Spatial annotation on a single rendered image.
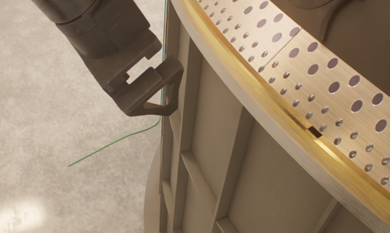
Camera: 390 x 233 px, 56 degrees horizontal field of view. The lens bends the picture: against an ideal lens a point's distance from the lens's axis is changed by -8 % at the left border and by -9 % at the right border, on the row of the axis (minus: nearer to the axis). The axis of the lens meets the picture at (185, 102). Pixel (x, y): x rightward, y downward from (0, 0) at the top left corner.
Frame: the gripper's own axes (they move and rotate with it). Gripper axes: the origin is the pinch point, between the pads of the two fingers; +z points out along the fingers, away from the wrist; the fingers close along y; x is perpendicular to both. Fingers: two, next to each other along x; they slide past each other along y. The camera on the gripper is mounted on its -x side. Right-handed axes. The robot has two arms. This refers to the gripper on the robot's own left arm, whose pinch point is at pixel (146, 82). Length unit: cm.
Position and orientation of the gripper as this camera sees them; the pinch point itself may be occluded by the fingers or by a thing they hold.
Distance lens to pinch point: 44.7
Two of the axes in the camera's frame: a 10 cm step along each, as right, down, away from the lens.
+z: 3.6, 4.6, 8.2
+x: -7.5, 6.6, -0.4
